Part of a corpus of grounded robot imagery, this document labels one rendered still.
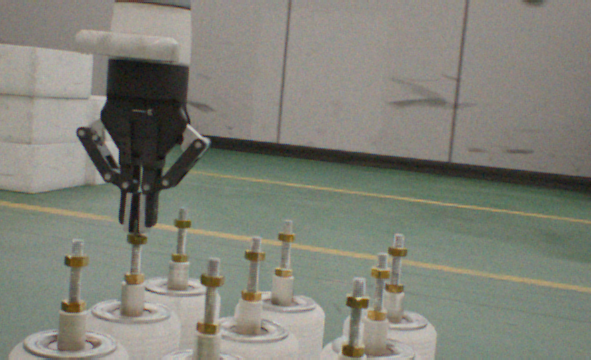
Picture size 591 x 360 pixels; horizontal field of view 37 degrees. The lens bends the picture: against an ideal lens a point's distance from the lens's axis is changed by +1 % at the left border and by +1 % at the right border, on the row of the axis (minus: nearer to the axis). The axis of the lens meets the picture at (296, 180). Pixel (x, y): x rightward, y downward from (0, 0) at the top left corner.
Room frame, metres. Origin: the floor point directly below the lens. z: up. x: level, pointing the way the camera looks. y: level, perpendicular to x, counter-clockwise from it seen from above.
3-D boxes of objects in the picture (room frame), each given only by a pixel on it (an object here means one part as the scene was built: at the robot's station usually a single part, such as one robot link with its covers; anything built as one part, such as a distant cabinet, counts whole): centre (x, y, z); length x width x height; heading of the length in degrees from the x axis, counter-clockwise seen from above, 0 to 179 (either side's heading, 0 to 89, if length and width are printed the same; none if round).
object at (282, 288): (0.91, 0.01, 0.26); 0.02 x 0.02 x 0.03
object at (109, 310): (0.82, 0.15, 0.25); 0.08 x 0.08 x 0.01
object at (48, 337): (0.70, 0.17, 0.25); 0.08 x 0.08 x 0.01
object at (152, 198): (0.81, 0.13, 0.36); 0.03 x 0.01 x 0.05; 82
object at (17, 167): (3.46, 1.12, 0.09); 0.39 x 0.39 x 0.18; 76
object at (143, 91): (0.82, 0.15, 0.45); 0.08 x 0.08 x 0.09
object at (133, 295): (0.82, 0.15, 0.26); 0.02 x 0.02 x 0.03
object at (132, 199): (0.82, 0.15, 0.35); 0.02 x 0.01 x 0.04; 172
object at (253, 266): (0.79, 0.03, 0.30); 0.01 x 0.01 x 0.08; 81
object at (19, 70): (3.46, 1.12, 0.45); 0.39 x 0.39 x 0.18; 73
